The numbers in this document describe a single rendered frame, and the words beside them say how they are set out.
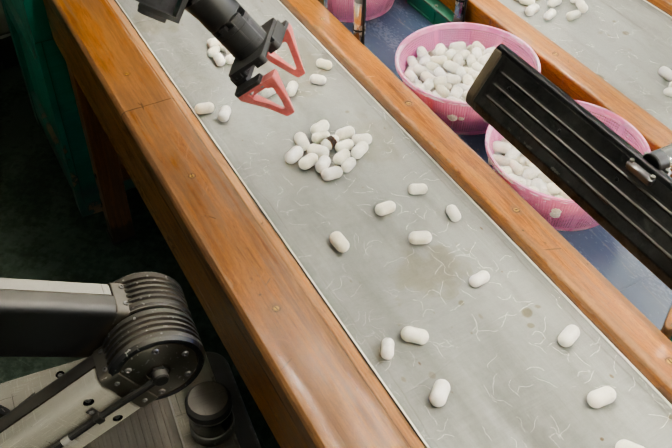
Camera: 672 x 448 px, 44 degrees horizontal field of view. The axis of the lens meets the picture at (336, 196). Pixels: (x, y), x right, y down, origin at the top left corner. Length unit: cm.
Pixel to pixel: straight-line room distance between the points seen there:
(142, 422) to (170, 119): 49
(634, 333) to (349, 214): 44
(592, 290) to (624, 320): 6
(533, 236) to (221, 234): 45
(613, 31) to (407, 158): 59
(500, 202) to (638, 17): 69
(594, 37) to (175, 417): 107
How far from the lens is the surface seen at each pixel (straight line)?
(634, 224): 86
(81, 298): 111
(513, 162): 141
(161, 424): 140
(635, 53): 174
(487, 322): 117
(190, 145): 139
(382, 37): 181
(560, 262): 123
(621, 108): 154
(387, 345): 111
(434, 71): 161
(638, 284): 136
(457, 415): 108
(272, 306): 114
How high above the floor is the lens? 164
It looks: 43 degrees down
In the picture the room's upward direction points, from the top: 1 degrees clockwise
